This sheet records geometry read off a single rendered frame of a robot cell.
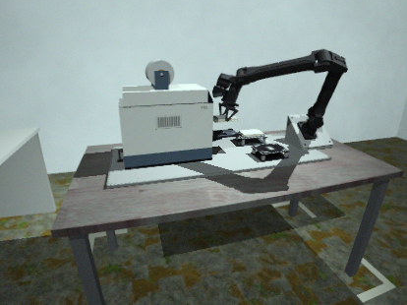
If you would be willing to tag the white foil roll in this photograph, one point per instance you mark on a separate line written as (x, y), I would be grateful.
(159, 65)

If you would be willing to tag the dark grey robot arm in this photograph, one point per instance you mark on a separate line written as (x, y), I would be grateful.
(327, 61)

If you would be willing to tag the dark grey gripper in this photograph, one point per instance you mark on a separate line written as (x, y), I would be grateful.
(229, 106)

